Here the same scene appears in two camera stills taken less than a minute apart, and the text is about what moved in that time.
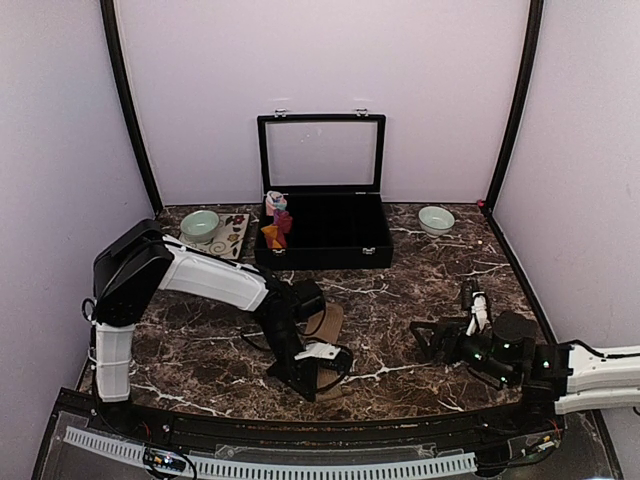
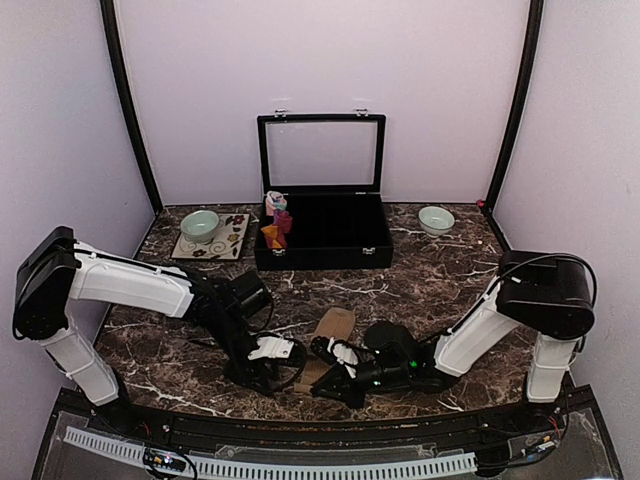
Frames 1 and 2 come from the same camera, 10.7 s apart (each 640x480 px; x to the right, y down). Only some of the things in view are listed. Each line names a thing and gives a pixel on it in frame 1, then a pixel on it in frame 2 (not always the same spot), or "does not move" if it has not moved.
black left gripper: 294,375 -> 244,376
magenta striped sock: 275,238 does not move
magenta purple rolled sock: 283,222 does not move
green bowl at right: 435,221 does not move
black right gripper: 442,330 -> 345,389
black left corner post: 112,32 does not move
